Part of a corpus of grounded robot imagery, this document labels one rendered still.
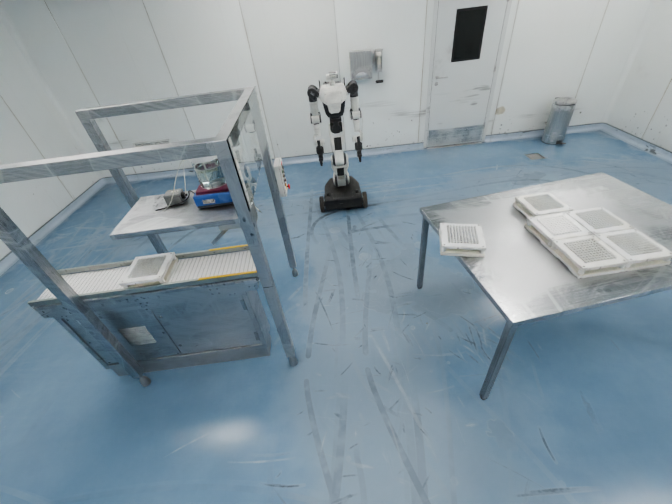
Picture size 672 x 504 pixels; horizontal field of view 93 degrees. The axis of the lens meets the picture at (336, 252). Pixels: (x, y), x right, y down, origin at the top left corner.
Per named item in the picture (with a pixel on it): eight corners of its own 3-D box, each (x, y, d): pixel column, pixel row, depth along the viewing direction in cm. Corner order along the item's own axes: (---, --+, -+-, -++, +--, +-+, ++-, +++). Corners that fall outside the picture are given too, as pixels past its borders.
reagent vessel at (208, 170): (232, 174, 170) (220, 139, 158) (227, 187, 158) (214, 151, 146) (203, 178, 170) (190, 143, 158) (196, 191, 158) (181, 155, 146)
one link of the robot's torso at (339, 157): (332, 165, 378) (328, 124, 363) (347, 164, 378) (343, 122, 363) (332, 166, 364) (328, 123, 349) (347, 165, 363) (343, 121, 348)
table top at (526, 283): (600, 176, 250) (602, 171, 247) (778, 264, 164) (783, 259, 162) (419, 211, 236) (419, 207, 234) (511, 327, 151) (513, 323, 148)
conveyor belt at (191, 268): (265, 254, 208) (263, 248, 205) (261, 280, 188) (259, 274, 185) (60, 281, 207) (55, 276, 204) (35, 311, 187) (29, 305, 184)
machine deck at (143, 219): (250, 189, 184) (248, 182, 181) (240, 225, 154) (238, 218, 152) (143, 203, 183) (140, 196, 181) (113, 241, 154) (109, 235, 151)
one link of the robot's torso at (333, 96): (320, 113, 365) (315, 78, 343) (349, 109, 364) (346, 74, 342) (319, 120, 342) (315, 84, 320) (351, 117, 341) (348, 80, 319)
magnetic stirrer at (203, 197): (242, 185, 179) (237, 171, 173) (236, 205, 162) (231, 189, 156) (207, 190, 178) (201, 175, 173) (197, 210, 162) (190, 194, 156)
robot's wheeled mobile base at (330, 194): (323, 188, 442) (320, 165, 421) (360, 184, 440) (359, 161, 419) (323, 212, 392) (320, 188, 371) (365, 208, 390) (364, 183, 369)
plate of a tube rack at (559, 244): (592, 237, 182) (593, 234, 181) (627, 264, 163) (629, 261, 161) (551, 243, 181) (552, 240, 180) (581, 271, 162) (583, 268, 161)
